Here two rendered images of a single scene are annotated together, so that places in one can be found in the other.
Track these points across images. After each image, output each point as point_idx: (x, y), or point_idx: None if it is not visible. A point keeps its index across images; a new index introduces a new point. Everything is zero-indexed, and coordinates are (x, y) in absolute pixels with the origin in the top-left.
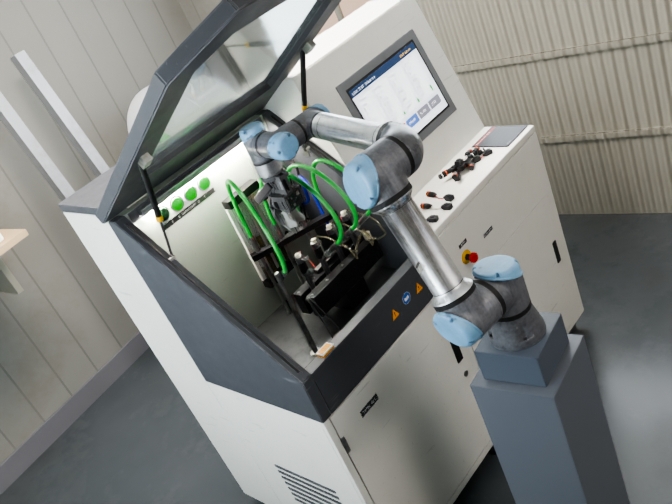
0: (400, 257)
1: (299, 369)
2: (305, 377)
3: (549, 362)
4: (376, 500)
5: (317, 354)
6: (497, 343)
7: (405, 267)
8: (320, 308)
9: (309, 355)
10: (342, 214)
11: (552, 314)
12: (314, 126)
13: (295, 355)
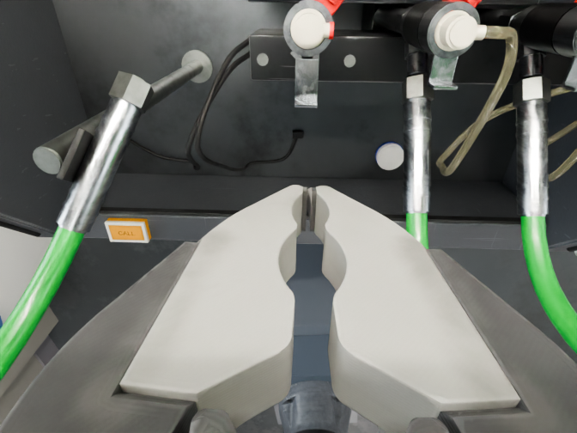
0: (555, 114)
1: (41, 232)
2: (51, 236)
3: None
4: None
5: (106, 225)
6: (279, 406)
7: (444, 238)
8: (207, 162)
9: (182, 51)
10: None
11: (353, 417)
12: None
13: (163, 4)
